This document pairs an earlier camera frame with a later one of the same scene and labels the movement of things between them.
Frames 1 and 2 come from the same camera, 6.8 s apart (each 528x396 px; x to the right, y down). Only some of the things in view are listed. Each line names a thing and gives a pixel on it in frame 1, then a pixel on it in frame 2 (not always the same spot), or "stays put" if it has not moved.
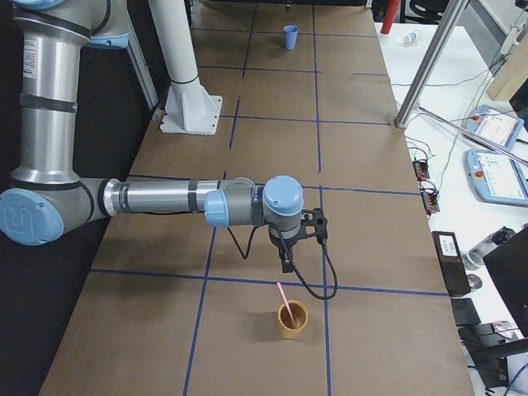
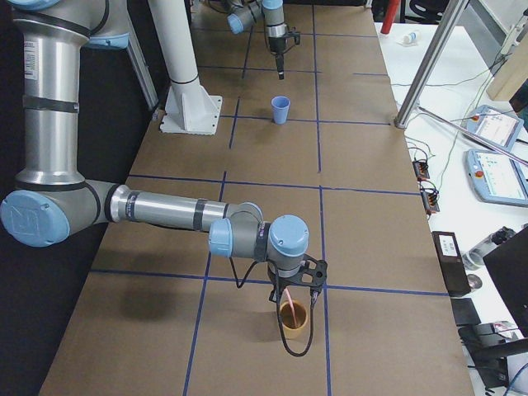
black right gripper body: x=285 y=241 → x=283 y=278
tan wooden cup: x=292 y=330 stays put
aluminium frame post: x=430 y=62 stays put
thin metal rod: x=502 y=149 stays put
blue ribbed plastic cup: x=290 y=35 → x=280 y=106
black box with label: x=451 y=263 stays put
